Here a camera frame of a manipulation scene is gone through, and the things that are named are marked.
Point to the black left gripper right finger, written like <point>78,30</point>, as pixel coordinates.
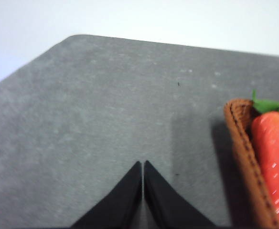
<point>169,208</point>

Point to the brown wicker basket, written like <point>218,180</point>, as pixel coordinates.
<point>239,118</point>

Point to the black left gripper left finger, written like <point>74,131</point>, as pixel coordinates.
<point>119,208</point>

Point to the orange toy carrot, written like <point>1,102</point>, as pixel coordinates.
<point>265,125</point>

